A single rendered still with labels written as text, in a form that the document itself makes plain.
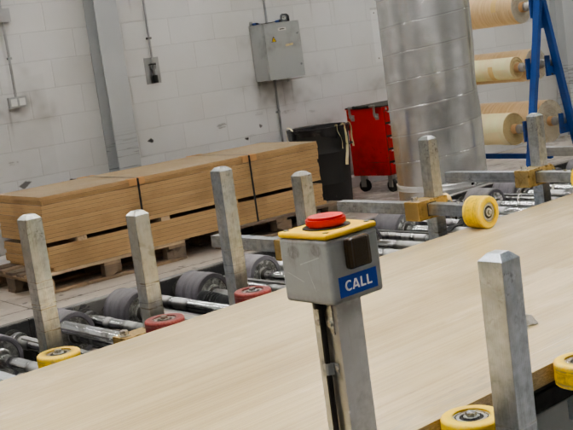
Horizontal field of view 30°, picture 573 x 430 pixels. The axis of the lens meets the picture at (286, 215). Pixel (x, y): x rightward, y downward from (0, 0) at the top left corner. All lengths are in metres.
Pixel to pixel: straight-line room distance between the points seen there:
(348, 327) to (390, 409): 0.43
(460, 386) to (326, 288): 0.55
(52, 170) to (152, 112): 1.04
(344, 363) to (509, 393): 0.28
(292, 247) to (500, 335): 0.32
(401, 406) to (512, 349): 0.27
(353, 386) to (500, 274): 0.26
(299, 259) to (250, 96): 8.72
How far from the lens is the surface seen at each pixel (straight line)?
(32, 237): 2.08
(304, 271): 1.04
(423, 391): 1.54
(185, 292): 2.80
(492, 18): 8.81
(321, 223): 1.03
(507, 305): 1.25
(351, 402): 1.08
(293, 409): 1.52
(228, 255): 2.35
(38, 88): 8.75
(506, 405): 1.29
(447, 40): 5.49
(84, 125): 8.90
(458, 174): 3.31
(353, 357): 1.07
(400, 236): 3.21
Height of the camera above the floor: 1.40
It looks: 9 degrees down
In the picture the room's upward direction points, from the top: 8 degrees counter-clockwise
